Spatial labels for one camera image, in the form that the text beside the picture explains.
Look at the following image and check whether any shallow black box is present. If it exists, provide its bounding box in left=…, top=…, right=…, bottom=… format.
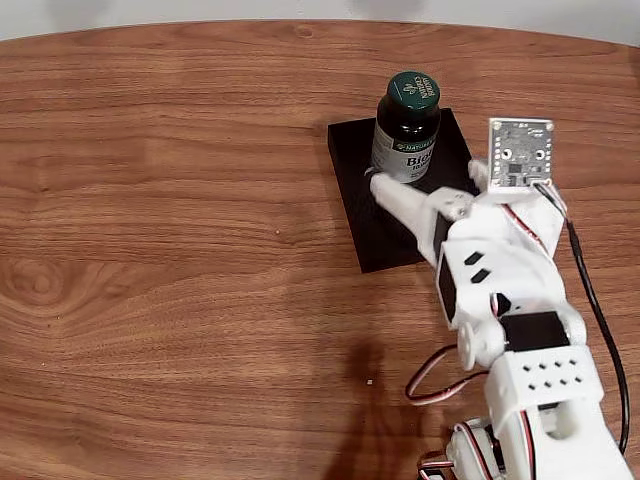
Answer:
left=327, top=107, right=482, bottom=275

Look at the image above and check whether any red white black servo wire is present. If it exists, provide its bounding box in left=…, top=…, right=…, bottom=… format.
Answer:
left=404, top=344, right=494, bottom=407

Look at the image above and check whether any black camera cable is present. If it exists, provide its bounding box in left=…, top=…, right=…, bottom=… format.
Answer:
left=532, top=182, right=630, bottom=452

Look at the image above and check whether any wrist camera board with mount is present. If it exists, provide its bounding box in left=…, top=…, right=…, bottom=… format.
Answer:
left=487, top=117, right=565, bottom=224

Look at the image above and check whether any dark green pill bottle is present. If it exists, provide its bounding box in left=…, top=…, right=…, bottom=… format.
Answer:
left=369, top=70, right=443, bottom=193

